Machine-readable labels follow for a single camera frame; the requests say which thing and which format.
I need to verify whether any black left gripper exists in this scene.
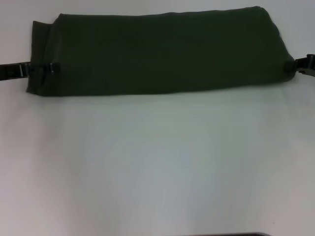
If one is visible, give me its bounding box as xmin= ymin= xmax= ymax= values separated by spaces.
xmin=0 ymin=61 xmax=61 ymax=82

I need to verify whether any dark green FREE T-shirt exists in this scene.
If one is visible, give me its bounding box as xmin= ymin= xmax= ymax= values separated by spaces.
xmin=26 ymin=6 xmax=296 ymax=97

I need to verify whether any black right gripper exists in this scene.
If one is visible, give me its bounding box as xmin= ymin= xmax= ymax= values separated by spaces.
xmin=284 ymin=55 xmax=315 ymax=78

